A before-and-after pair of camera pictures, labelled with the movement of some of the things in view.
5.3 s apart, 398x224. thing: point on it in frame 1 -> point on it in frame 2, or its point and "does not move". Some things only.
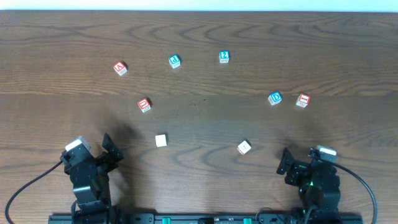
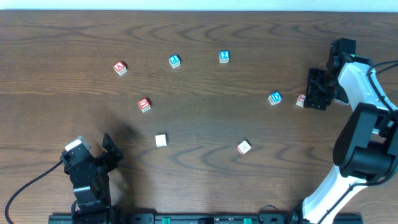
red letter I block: [303, 100] does not move
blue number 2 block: [224, 56] does not move
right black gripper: [296, 169] -> [319, 88]
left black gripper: [101, 159] does not move
